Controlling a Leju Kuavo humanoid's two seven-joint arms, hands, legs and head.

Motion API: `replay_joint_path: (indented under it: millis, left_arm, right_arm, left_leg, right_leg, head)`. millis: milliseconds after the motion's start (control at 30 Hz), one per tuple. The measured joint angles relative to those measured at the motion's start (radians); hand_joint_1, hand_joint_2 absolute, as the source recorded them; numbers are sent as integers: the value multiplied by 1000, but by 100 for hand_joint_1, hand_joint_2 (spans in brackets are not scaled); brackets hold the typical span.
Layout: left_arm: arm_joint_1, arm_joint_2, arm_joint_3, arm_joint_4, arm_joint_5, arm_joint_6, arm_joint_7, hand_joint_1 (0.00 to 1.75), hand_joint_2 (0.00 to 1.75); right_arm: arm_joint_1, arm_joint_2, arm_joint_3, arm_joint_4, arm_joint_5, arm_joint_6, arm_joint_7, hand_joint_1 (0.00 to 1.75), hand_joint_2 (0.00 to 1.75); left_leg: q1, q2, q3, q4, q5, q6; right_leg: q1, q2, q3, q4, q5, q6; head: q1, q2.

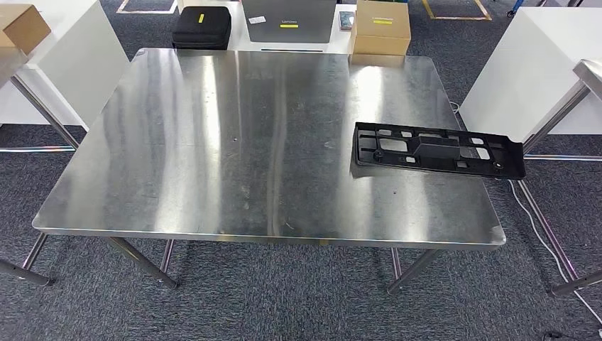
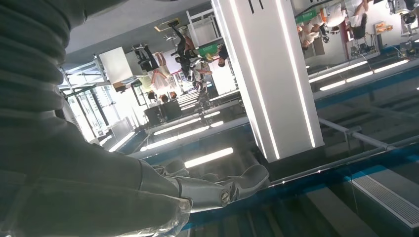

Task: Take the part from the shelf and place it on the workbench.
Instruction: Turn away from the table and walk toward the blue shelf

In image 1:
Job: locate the white table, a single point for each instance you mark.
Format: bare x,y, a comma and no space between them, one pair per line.
343,42

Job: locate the blue metal cart frame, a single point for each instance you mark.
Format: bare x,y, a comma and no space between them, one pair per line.
514,8

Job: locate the grey laptop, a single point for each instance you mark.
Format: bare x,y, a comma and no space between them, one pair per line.
287,18

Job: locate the steel workbench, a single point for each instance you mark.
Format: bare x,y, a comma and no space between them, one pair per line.
11,63
591,73
235,141

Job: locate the black fabric case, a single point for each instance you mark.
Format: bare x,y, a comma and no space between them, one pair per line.
201,28

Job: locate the brown cardboard box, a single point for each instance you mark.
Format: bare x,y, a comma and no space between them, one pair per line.
382,35
23,26

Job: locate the black plastic bracket plate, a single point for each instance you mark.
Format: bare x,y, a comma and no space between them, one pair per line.
436,153

